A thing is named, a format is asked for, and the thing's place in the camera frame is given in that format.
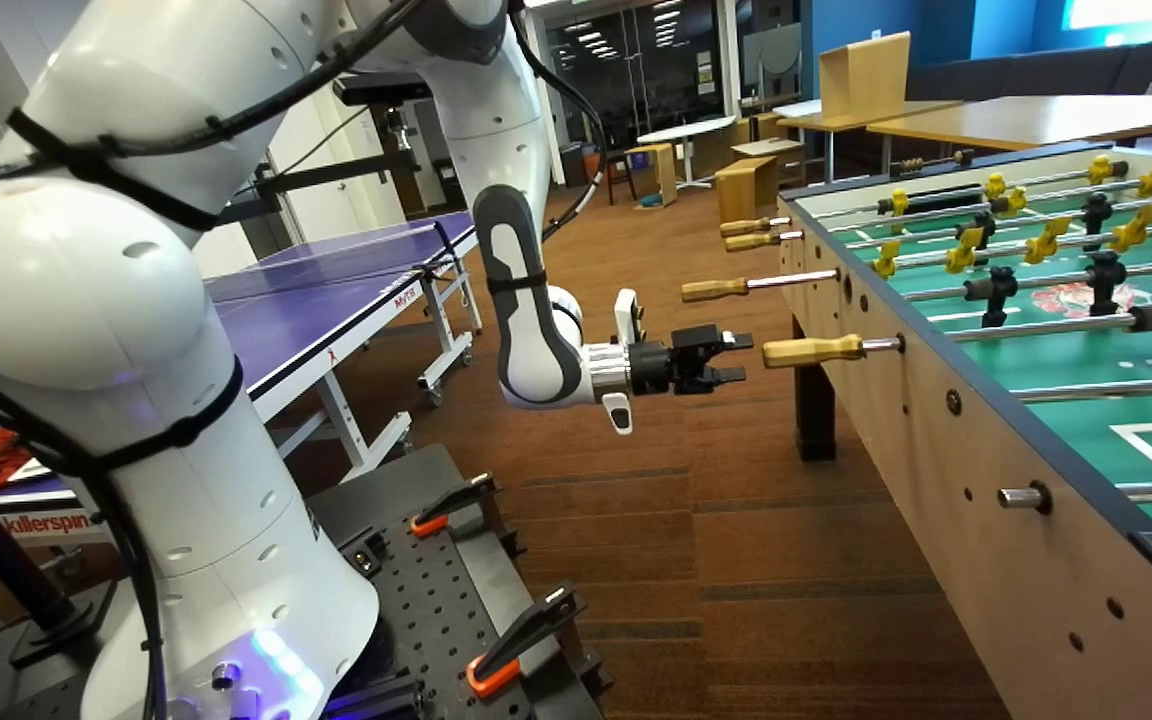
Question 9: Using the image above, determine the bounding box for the rod with two black players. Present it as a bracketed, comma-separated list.
[1007, 373, 1152, 405]

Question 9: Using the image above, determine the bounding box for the white box with lettering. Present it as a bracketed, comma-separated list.
[0, 501, 108, 551]

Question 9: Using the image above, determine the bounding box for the black metal stand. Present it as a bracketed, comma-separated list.
[250, 68, 436, 231]

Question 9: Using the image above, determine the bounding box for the cardboard box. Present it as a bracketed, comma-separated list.
[708, 151, 782, 228]
[816, 27, 915, 126]

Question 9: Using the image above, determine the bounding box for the white round table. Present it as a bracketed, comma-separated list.
[631, 113, 744, 193]

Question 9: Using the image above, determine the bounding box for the black clamp with orange tip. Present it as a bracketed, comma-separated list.
[404, 470, 504, 545]
[458, 586, 584, 708]

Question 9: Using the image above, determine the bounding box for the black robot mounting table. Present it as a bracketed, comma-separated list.
[305, 445, 609, 720]

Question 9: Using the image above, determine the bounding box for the wooden foosball rod handle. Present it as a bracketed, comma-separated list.
[721, 228, 809, 256]
[676, 271, 757, 309]
[714, 214, 797, 242]
[757, 327, 870, 377]

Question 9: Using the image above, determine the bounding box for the foosball table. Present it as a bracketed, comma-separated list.
[781, 135, 1152, 720]

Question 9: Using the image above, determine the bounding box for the light wooden table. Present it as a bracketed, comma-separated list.
[771, 93, 931, 184]
[864, 90, 1152, 155]

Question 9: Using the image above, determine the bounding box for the rod with five black players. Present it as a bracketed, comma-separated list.
[911, 235, 1152, 332]

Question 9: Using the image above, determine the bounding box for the bright window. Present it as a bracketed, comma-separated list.
[1061, 0, 1152, 35]

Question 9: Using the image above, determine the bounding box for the blue table tennis table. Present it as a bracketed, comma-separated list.
[0, 203, 492, 520]

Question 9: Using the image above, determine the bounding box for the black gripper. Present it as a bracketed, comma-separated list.
[626, 325, 757, 399]

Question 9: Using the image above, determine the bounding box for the rod with three black players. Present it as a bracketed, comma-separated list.
[996, 476, 1152, 520]
[959, 173, 1152, 251]

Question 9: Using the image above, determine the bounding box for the black cable on robot arm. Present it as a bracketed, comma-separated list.
[0, 0, 609, 720]

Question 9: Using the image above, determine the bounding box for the rod with five yellow players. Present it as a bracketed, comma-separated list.
[744, 197, 1152, 297]

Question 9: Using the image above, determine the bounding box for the dark blue couch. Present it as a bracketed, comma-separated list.
[911, 33, 1152, 106]

